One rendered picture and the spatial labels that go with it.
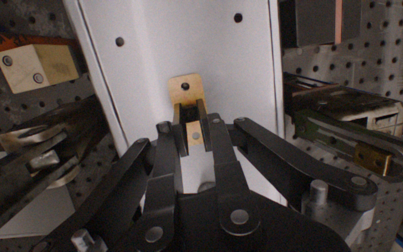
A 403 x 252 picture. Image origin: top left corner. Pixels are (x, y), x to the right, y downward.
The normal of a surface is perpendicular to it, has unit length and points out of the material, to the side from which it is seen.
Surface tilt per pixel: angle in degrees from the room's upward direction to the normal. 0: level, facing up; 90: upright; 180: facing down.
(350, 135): 78
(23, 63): 0
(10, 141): 0
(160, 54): 0
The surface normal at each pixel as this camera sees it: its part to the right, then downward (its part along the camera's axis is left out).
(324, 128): -0.94, 0.27
